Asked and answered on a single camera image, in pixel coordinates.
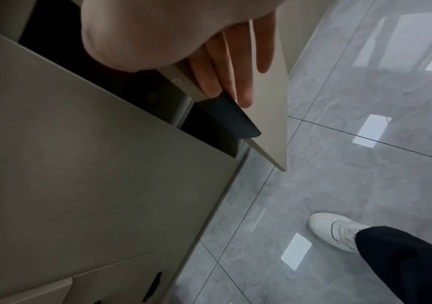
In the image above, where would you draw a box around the person's right hand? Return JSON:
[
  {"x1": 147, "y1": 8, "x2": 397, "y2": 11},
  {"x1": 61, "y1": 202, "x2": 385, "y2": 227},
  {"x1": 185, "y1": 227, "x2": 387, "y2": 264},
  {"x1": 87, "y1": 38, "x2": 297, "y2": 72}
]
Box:
[{"x1": 80, "y1": 0, "x2": 288, "y2": 109}]

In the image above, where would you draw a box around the beige cabinet door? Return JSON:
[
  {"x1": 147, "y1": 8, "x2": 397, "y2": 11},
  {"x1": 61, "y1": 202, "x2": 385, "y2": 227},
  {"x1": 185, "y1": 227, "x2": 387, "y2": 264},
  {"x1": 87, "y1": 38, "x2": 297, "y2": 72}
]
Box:
[{"x1": 156, "y1": 9, "x2": 290, "y2": 172}]

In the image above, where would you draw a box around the beige cabinet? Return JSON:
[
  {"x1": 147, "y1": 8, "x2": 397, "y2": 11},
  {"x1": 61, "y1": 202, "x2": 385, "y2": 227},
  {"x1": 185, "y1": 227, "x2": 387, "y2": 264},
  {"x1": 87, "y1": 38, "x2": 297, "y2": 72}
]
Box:
[{"x1": 0, "y1": 0, "x2": 251, "y2": 304}]

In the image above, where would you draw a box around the white shoe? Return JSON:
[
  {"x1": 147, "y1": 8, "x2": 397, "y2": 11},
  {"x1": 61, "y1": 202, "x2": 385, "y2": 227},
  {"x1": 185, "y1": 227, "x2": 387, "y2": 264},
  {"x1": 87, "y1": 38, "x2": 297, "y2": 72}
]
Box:
[{"x1": 308, "y1": 212, "x2": 372, "y2": 254}]

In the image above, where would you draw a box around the dark trouser leg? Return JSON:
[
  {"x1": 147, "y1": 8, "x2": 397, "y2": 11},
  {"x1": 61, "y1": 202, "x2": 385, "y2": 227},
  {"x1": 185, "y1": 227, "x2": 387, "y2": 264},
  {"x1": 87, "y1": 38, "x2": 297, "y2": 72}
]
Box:
[{"x1": 355, "y1": 225, "x2": 432, "y2": 304}]

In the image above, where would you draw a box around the black door handle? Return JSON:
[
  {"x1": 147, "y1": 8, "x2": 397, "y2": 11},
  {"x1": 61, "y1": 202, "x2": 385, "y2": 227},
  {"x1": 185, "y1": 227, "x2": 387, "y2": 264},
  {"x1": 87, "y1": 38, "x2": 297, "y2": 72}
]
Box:
[{"x1": 196, "y1": 90, "x2": 262, "y2": 140}]

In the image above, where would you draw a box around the black recessed cabinet handle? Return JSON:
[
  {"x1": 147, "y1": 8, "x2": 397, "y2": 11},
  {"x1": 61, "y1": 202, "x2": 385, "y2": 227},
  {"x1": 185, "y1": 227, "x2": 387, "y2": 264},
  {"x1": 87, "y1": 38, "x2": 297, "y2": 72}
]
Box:
[{"x1": 142, "y1": 271, "x2": 163, "y2": 303}]

